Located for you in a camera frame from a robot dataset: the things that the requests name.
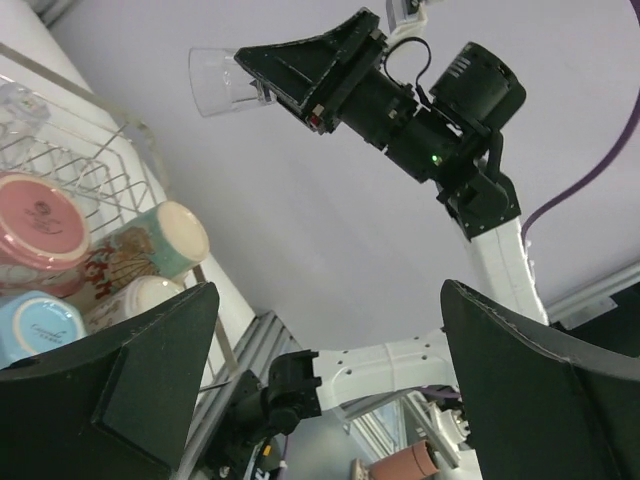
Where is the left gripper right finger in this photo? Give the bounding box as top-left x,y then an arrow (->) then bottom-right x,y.
440,280 -> 639,479

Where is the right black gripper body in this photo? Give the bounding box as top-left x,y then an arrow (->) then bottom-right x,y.
303,35 -> 450,165

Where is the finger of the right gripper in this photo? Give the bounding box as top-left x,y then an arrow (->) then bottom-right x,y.
234,8 -> 380,120

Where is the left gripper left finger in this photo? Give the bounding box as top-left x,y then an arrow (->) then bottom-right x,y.
1,282 -> 219,479

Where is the clear glass cup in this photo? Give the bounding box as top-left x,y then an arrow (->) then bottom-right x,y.
1,82 -> 51,170
188,47 -> 276,118

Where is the orange interior white mug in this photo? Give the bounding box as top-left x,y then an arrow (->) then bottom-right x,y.
82,276 -> 185,334

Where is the light blue mug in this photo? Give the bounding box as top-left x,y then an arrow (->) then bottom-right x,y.
1,291 -> 86,369

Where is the cream coral pattern mug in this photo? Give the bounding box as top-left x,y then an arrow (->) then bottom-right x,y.
81,200 -> 209,303

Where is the pink patterned mug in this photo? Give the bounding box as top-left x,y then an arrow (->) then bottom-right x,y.
1,172 -> 91,298

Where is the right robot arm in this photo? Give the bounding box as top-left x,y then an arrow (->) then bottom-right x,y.
234,108 -> 546,410

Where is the terracotta flower pot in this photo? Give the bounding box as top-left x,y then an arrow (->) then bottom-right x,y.
369,440 -> 439,480

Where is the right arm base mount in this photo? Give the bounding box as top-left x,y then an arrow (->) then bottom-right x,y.
197,370 -> 272,479

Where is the aluminium mounting rail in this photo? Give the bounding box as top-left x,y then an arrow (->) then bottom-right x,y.
172,312 -> 301,480

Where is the wire dish rack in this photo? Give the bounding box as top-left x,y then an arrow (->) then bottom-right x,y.
0,42 -> 241,381

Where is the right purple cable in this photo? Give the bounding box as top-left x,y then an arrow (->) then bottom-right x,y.
519,0 -> 640,246

